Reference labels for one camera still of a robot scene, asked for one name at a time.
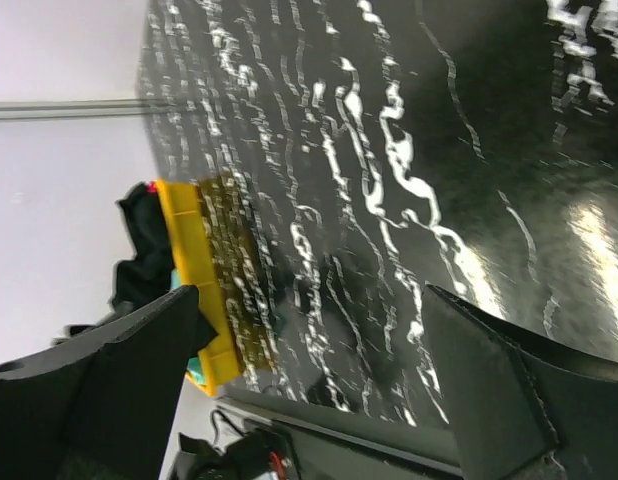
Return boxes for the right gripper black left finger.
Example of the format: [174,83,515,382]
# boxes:
[0,286,198,479]

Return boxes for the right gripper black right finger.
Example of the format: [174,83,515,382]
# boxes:
[424,285,618,479]

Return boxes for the teal t shirt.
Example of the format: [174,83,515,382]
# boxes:
[169,269,210,389]

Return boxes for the dark t shirt in bin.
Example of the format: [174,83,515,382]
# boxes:
[110,183,175,310]

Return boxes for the yellow plastic bin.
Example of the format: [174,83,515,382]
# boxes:
[156,174,276,396]

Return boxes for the black marble pattern mat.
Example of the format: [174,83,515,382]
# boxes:
[133,0,618,431]

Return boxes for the aluminium frame rail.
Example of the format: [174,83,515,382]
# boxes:
[0,99,152,122]

